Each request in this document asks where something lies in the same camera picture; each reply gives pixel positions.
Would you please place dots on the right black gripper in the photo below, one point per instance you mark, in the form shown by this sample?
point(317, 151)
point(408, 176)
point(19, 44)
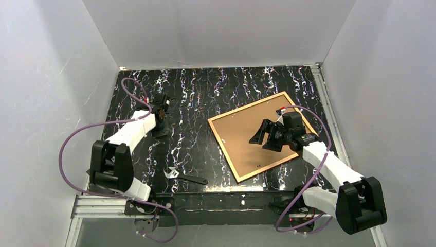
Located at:
point(270, 137)

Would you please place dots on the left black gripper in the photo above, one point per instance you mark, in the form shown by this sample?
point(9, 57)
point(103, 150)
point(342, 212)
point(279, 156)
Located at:
point(160, 128)

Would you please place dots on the wooden picture frame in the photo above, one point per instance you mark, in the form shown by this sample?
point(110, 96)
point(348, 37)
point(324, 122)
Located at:
point(235, 128)

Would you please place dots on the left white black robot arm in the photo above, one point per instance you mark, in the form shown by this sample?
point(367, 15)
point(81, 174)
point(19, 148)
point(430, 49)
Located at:
point(111, 165)

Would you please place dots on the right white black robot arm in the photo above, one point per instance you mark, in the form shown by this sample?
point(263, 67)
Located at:
point(357, 202)

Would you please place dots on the black adjustable wrench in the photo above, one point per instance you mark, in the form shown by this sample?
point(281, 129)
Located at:
point(173, 173)

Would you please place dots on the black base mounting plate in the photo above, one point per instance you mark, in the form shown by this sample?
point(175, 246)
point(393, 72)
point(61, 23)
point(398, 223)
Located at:
point(214, 208)

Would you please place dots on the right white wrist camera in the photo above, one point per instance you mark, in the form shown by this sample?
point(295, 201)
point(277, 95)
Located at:
point(280, 112)

